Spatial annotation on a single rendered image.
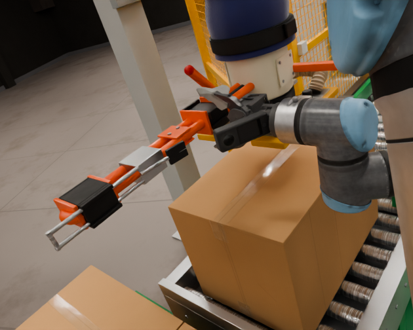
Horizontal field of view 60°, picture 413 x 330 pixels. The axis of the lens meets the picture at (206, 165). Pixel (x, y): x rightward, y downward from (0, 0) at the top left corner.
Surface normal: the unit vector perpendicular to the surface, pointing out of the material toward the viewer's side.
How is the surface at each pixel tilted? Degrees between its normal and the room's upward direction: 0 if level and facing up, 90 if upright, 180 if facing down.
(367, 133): 85
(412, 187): 82
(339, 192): 87
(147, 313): 0
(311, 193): 0
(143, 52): 90
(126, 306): 0
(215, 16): 77
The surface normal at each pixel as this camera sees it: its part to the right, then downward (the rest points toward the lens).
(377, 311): -0.27, -0.84
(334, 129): -0.65, 0.33
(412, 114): -0.97, 0.17
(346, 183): -0.25, 0.50
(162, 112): 0.73, 0.14
